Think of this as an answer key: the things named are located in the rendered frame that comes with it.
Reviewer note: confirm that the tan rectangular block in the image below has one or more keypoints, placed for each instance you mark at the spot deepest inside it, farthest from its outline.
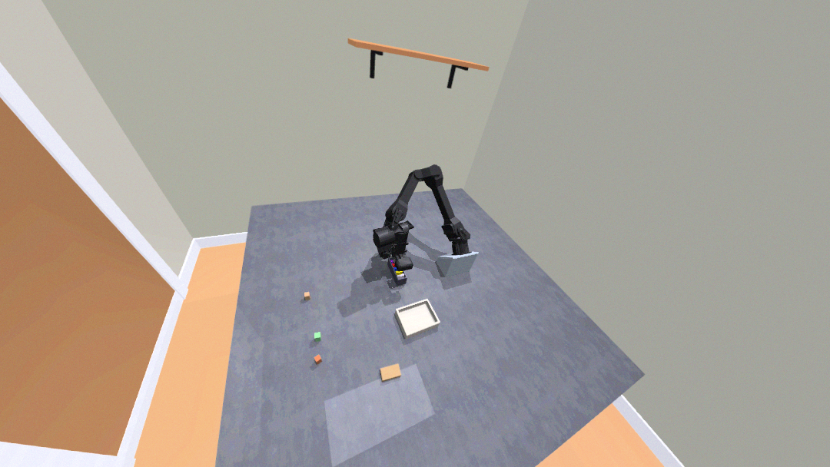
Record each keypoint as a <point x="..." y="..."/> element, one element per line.
<point x="390" y="372"/>

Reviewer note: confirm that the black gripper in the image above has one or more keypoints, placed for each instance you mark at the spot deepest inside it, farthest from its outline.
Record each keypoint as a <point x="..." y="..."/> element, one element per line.
<point x="401" y="261"/>

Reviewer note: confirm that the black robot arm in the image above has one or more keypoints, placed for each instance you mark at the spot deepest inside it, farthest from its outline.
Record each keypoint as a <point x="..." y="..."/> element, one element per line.
<point x="433" y="177"/>

